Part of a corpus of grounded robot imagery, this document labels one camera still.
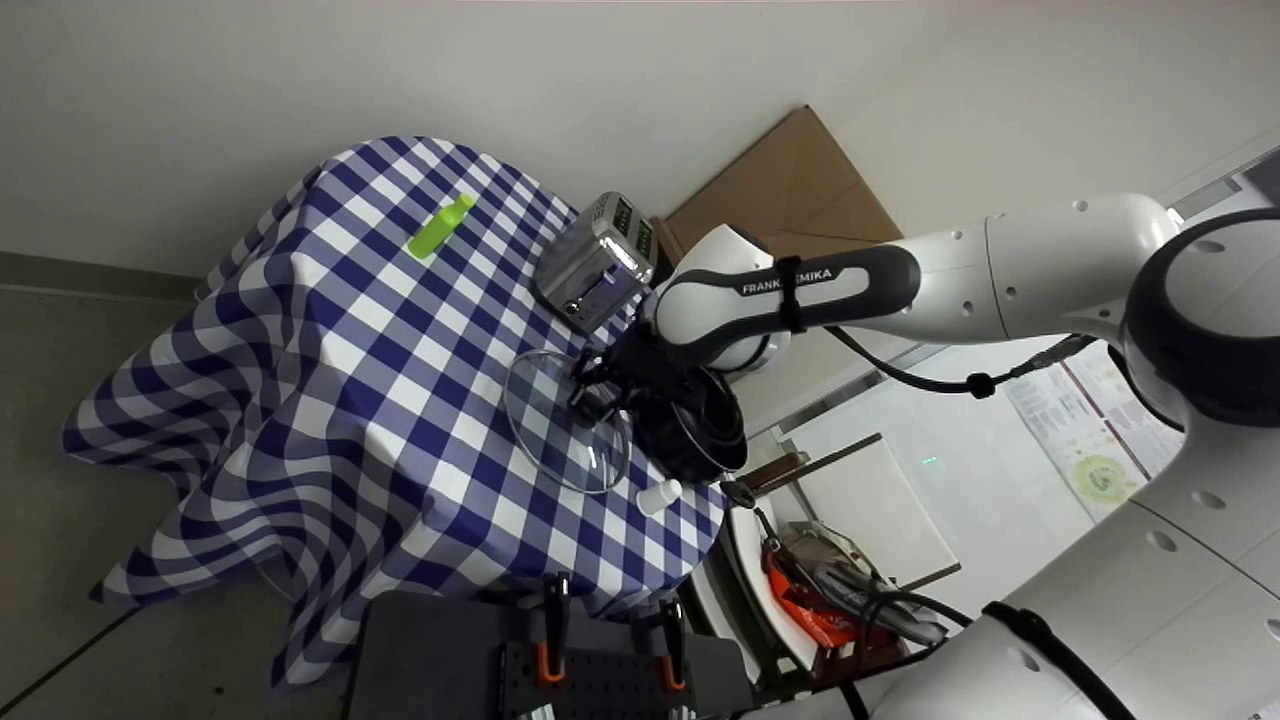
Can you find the brown cardboard box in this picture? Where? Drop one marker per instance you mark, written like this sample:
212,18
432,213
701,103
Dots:
795,188

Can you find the right orange handled clamp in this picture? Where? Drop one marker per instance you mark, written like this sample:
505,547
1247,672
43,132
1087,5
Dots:
674,648

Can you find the silver toaster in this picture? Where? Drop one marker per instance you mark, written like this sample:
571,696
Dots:
598,265

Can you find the blue white checkered tablecloth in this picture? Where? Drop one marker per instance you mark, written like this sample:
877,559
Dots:
328,412

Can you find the glass lid with black knob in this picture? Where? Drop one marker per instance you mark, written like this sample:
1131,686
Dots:
553,435

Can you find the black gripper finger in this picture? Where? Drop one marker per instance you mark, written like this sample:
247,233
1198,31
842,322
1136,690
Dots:
598,370
598,404

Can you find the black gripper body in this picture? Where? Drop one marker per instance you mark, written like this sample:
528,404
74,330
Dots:
665,391

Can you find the orange handled clamp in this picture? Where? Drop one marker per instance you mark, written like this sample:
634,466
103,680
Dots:
553,629
674,648

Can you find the orange power tool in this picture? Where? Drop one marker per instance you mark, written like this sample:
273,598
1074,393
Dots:
834,588

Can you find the small white cup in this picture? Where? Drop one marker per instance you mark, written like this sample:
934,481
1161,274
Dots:
658,499

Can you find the red white wall poster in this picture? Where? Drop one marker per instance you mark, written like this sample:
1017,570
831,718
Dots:
1093,428

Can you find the black pot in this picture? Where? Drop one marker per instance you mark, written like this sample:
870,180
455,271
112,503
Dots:
696,457

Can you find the green sticky tape strip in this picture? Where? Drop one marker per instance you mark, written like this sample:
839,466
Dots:
439,230

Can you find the left orange handled clamp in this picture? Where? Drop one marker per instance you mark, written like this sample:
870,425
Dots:
553,629

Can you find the black equipment case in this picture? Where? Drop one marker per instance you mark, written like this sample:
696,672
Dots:
477,660

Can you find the white round plate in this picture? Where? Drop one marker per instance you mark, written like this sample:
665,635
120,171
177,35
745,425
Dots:
745,549

